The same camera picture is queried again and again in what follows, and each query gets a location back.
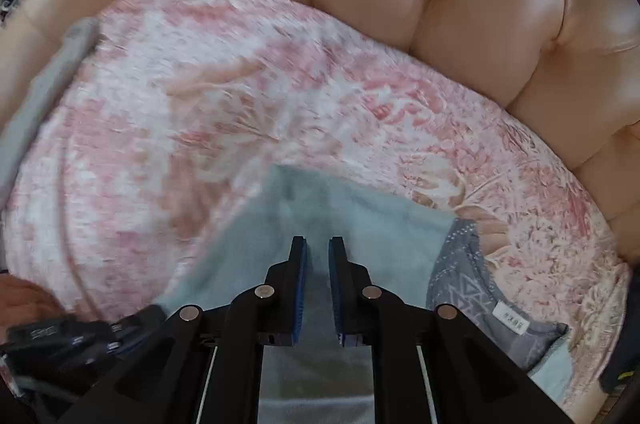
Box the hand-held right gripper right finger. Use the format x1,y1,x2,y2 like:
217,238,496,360
329,236,576,424

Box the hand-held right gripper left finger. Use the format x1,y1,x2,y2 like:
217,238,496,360
57,236,308,424

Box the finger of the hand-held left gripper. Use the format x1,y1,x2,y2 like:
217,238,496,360
110,306,168,352

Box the light blue sweatshirt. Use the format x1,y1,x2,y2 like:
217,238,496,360
152,164,573,424

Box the person's left hand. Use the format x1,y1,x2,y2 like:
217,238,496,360
0,276,63,345

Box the pink floral blanket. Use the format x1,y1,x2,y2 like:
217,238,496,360
0,0,633,424

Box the grey cloth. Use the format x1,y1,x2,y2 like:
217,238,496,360
0,18,101,199

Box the navy garment with yellow patch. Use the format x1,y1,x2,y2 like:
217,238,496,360
600,351,633,397

